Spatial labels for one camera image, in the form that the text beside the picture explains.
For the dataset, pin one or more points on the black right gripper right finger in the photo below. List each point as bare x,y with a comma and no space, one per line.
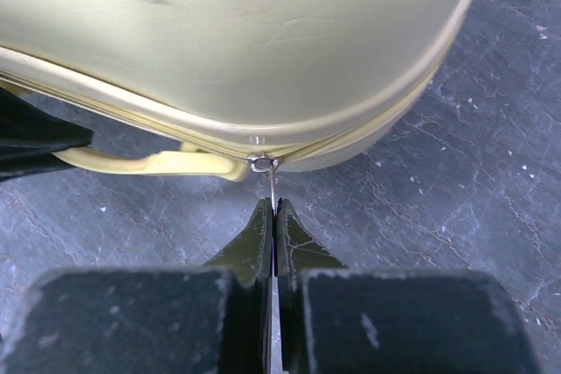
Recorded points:
334,319

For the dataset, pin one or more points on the yellow suitcase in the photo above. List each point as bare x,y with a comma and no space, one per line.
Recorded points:
224,87

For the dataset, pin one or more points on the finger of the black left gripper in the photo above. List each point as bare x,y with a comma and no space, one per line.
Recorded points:
30,137

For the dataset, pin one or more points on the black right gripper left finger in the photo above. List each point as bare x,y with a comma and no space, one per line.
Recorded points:
211,318

